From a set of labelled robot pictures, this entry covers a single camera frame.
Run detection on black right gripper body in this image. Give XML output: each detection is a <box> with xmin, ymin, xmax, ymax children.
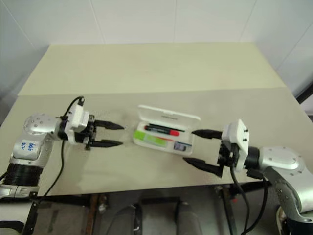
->
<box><xmin>217</xmin><ymin>141</ymin><xmax>239</xmax><ymax>169</ymax></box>

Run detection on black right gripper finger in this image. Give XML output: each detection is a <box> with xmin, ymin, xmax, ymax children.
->
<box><xmin>191</xmin><ymin>128</ymin><xmax>224</xmax><ymax>140</ymax></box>
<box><xmin>183</xmin><ymin>157</ymin><xmax>224</xmax><ymax>178</ymax></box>

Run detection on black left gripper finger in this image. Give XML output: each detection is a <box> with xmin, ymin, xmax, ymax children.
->
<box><xmin>93</xmin><ymin>140</ymin><xmax>124</xmax><ymax>148</ymax></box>
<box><xmin>94</xmin><ymin>119</ymin><xmax>124</xmax><ymax>130</ymax></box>

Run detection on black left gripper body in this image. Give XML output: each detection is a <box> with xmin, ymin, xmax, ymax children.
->
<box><xmin>74</xmin><ymin>114</ymin><xmax>97</xmax><ymax>150</ymax></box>

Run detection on green highlighter marker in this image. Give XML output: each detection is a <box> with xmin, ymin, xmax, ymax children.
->
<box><xmin>134</xmin><ymin>130</ymin><xmax>172</xmax><ymax>148</ymax></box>

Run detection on black marker with red cap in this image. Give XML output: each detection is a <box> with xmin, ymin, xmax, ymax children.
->
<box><xmin>143</xmin><ymin>125</ymin><xmax>180</xmax><ymax>137</ymax></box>

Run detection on white plastic pencil case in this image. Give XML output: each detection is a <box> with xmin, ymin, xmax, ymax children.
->
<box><xmin>133</xmin><ymin>104</ymin><xmax>201</xmax><ymax>157</ymax></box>

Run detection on thin black pen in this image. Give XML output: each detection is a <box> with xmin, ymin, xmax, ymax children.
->
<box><xmin>148</xmin><ymin>123</ymin><xmax>187</xmax><ymax>132</ymax></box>

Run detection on rusty brown metal leg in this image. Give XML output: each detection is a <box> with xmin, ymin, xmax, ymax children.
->
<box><xmin>219</xmin><ymin>187</ymin><xmax>237</xmax><ymax>235</ymax></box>
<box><xmin>89</xmin><ymin>194</ymin><xmax>99</xmax><ymax>235</ymax></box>

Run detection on dark grey rounded shape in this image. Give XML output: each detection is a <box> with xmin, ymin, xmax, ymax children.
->
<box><xmin>114</xmin><ymin>203</ymin><xmax>143</xmax><ymax>235</ymax></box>
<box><xmin>176</xmin><ymin>200</ymin><xmax>209</xmax><ymax>235</ymax></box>

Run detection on black metal pole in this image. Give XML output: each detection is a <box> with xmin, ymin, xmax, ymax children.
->
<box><xmin>296</xmin><ymin>70</ymin><xmax>313</xmax><ymax>104</ymax></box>

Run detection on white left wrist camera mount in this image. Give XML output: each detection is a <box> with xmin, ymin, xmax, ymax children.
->
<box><xmin>64</xmin><ymin>104</ymin><xmax>90</xmax><ymax>144</ymax></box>

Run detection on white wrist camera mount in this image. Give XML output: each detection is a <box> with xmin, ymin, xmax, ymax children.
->
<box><xmin>64</xmin><ymin>104</ymin><xmax>90</xmax><ymax>144</ymax></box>
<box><xmin>221</xmin><ymin>119</ymin><xmax>250</xmax><ymax>172</ymax></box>

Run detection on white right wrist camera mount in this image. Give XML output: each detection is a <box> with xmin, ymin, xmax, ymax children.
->
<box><xmin>221</xmin><ymin>119</ymin><xmax>250</xmax><ymax>172</ymax></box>

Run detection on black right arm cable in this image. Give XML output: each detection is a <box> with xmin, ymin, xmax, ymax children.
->
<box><xmin>244</xmin><ymin>171</ymin><xmax>268</xmax><ymax>235</ymax></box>
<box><xmin>229</xmin><ymin>165</ymin><xmax>250</xmax><ymax>235</ymax></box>

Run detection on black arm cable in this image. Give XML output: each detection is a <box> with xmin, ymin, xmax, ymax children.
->
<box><xmin>0</xmin><ymin>96</ymin><xmax>86</xmax><ymax>204</ymax></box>
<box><xmin>244</xmin><ymin>171</ymin><xmax>268</xmax><ymax>235</ymax></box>
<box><xmin>229</xmin><ymin>165</ymin><xmax>250</xmax><ymax>235</ymax></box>

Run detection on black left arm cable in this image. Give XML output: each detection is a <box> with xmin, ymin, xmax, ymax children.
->
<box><xmin>0</xmin><ymin>96</ymin><xmax>86</xmax><ymax>204</ymax></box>

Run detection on black table frame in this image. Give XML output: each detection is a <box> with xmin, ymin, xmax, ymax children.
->
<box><xmin>30</xmin><ymin>185</ymin><xmax>247</xmax><ymax>208</ymax></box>

